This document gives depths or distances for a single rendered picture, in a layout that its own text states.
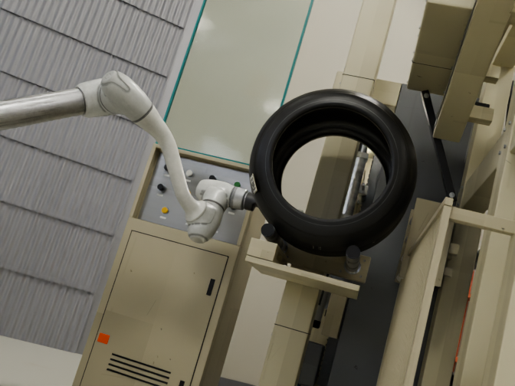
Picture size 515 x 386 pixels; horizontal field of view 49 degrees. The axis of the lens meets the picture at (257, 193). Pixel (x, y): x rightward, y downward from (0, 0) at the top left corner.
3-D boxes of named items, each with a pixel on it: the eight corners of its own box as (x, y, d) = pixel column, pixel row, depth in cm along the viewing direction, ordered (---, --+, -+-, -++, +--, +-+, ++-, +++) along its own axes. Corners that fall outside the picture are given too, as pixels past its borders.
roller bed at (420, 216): (394, 282, 222) (411, 209, 228) (432, 292, 219) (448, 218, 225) (398, 276, 203) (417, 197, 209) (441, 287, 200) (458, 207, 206)
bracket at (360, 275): (262, 256, 219) (269, 232, 221) (365, 283, 211) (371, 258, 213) (260, 255, 216) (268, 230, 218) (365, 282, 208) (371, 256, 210)
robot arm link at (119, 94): (159, 98, 208) (142, 99, 218) (125, 60, 198) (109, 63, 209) (137, 124, 203) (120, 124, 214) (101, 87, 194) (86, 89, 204)
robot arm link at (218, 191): (237, 195, 241) (227, 219, 233) (203, 187, 244) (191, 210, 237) (236, 179, 232) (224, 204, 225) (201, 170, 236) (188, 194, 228)
